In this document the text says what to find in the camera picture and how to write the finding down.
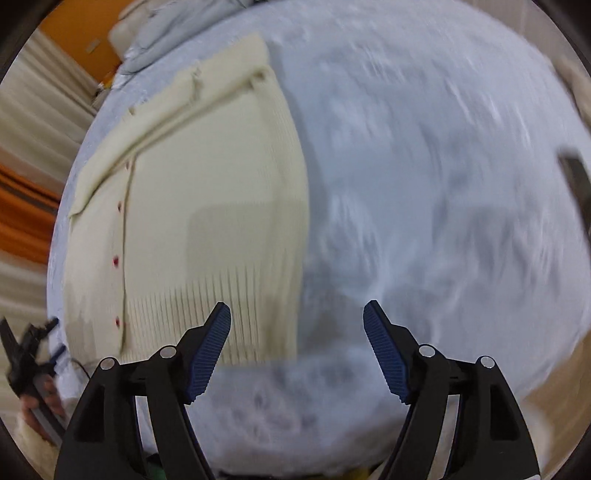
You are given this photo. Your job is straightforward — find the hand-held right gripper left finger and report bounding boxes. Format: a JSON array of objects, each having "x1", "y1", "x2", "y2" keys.
[{"x1": 54, "y1": 301, "x2": 232, "y2": 480}]

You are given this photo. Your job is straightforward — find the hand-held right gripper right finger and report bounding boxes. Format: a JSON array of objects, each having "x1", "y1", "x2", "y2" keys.
[{"x1": 363, "y1": 299, "x2": 541, "y2": 480}]

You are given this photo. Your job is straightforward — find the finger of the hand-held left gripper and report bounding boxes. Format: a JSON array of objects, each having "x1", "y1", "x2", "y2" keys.
[{"x1": 27, "y1": 316, "x2": 61, "y2": 343}]

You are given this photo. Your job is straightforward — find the cream knit cardigan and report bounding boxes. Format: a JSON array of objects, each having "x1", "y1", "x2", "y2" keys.
[{"x1": 62, "y1": 32, "x2": 311, "y2": 366}]

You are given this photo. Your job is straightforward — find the person's left hand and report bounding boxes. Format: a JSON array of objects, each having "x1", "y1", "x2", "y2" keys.
[{"x1": 21, "y1": 375, "x2": 69, "y2": 439}]

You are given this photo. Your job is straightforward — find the pale blue fluffy blanket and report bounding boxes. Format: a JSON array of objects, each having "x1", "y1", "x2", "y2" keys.
[{"x1": 46, "y1": 0, "x2": 583, "y2": 478}]

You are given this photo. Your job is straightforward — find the beige curtain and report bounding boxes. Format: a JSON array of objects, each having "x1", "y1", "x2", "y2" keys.
[{"x1": 0, "y1": 31, "x2": 101, "y2": 160}]

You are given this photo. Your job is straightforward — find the grey bedding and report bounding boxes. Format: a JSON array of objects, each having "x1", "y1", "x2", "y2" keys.
[{"x1": 110, "y1": 0, "x2": 259, "y2": 78}]

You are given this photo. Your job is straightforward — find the thin black cable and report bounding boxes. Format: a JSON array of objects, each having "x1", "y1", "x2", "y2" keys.
[{"x1": 68, "y1": 356, "x2": 95, "y2": 381}]

